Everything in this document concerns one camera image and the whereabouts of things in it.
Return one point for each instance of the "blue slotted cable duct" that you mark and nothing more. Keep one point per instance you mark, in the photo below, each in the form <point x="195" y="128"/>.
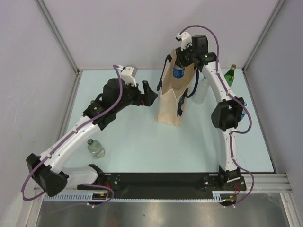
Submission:
<point x="144" y="195"/>

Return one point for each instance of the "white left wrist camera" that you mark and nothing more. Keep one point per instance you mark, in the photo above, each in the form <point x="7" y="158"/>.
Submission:
<point x="127" y="74"/>

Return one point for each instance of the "blue label water bottle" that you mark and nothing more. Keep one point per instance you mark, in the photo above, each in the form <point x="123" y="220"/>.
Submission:
<point x="178" y="72"/>
<point x="243" y="111"/>

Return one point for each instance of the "green glass bottle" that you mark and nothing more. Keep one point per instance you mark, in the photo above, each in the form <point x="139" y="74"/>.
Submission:
<point x="229" y="75"/>

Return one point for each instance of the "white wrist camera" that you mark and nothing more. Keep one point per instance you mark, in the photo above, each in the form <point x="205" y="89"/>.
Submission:
<point x="127" y="74"/>
<point x="186" y="40"/>

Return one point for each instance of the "right aluminium frame post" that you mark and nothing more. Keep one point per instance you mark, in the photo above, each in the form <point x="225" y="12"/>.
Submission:
<point x="275" y="12"/>

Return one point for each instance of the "left aluminium frame post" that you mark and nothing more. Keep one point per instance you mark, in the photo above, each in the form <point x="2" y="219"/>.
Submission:
<point x="57" y="34"/>

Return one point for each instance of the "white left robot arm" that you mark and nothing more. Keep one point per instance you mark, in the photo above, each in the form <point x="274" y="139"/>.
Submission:
<point x="48" y="168"/>

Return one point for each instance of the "aluminium frame post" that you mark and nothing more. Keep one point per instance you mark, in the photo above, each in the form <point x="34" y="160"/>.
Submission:
<point x="57" y="34"/>
<point x="275" y="12"/>

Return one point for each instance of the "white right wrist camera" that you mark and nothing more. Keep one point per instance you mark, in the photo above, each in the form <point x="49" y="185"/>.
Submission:
<point x="186" y="40"/>

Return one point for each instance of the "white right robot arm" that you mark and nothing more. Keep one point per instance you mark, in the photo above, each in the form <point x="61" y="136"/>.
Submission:
<point x="227" y="114"/>

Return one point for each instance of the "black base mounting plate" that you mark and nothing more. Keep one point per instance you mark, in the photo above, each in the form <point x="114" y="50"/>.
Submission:
<point x="173" y="181"/>

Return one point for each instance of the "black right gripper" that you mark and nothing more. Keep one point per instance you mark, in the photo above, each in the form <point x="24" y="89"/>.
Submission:
<point x="180" y="54"/>

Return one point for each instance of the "clear short glass bottle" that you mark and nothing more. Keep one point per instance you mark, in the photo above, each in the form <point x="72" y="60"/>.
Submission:
<point x="95" y="148"/>

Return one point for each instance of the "beige canvas tote bag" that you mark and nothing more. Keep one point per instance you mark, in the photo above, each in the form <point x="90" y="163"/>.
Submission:
<point x="174" y="93"/>

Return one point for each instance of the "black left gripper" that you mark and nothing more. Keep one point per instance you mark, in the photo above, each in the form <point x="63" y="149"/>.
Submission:
<point x="150" y="96"/>

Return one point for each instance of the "clear unlabelled water bottle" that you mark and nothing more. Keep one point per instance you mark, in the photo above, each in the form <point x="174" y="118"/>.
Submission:
<point x="201" y="91"/>

